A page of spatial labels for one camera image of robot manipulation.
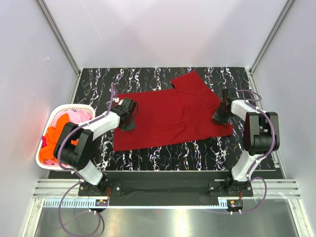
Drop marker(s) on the pink t-shirt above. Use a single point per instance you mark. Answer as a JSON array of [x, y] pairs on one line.
[[79, 116]]

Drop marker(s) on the aluminium frame post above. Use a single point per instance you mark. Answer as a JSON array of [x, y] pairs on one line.
[[272, 34], [58, 36]]

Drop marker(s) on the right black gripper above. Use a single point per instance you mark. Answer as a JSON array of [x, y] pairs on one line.
[[217, 116]]

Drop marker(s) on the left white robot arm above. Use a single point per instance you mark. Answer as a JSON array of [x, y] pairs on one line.
[[74, 148]]

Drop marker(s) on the red t-shirt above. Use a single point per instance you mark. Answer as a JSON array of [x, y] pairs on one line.
[[166, 117]]

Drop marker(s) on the slotted cable duct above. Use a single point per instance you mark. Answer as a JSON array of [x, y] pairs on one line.
[[96, 203]]

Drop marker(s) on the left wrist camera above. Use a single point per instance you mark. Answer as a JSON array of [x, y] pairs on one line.
[[118, 101]]

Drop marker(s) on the left aluminium frame post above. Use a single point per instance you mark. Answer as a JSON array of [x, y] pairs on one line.
[[58, 36]]

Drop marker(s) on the orange t-shirt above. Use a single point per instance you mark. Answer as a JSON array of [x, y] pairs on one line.
[[51, 138]]

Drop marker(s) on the right aluminium frame post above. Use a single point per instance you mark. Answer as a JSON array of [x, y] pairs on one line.
[[272, 34]]

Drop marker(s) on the magenta garment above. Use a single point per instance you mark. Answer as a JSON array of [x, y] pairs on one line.
[[44, 143]]

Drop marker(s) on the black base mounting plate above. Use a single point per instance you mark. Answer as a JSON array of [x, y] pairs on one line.
[[213, 183]]

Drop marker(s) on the white plastic laundry basket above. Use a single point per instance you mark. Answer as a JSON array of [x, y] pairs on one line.
[[52, 121]]

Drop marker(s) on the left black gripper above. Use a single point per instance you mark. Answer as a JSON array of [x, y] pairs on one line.
[[131, 127]]

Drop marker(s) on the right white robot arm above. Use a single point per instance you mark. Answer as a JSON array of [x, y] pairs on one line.
[[260, 135]]

